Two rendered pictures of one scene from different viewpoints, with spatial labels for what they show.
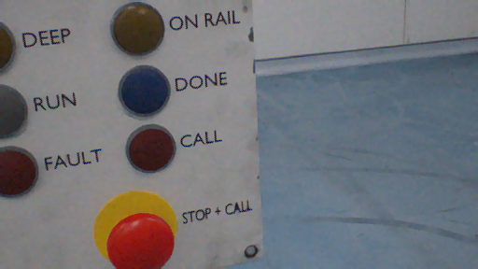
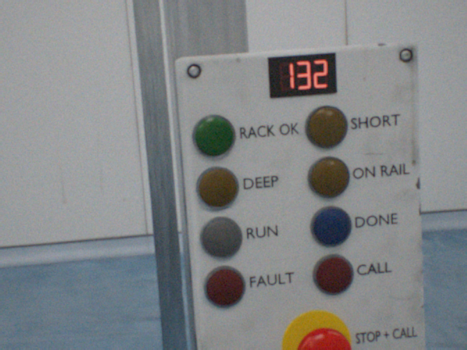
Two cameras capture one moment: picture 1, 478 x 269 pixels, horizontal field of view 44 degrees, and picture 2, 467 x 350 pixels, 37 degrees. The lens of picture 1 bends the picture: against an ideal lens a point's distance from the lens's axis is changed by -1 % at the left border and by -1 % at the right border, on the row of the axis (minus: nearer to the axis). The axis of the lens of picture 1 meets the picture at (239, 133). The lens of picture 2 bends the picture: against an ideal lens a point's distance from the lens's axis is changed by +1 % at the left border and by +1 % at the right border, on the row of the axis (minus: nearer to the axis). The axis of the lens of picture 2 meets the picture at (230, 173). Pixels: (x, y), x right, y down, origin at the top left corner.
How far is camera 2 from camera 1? 0.17 m
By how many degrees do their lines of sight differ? 14
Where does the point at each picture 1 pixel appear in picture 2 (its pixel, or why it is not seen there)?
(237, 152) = (404, 282)
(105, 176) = (295, 295)
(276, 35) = not seen: hidden behind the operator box
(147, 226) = (332, 338)
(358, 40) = not seen: outside the picture
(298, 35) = (424, 188)
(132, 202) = (315, 319)
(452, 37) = not seen: outside the picture
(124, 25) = (320, 174)
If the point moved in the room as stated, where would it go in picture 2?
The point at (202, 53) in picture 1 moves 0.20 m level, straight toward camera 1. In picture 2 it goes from (377, 197) to (431, 292)
